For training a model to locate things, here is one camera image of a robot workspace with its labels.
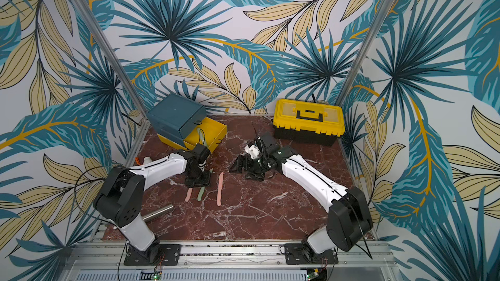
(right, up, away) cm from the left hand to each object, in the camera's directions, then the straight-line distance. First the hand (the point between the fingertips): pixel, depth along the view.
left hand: (204, 187), depth 89 cm
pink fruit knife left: (-7, -3, -1) cm, 8 cm away
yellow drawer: (-1, +25, +12) cm, 28 cm away
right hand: (+16, +9, -12) cm, 21 cm away
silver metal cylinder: (-17, -8, -7) cm, 20 cm away
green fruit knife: (-2, -4, -2) cm, 5 cm away
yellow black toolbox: (+49, +31, +7) cm, 58 cm away
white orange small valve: (-31, +11, +8) cm, 34 cm away
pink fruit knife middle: (+7, -5, -1) cm, 8 cm away
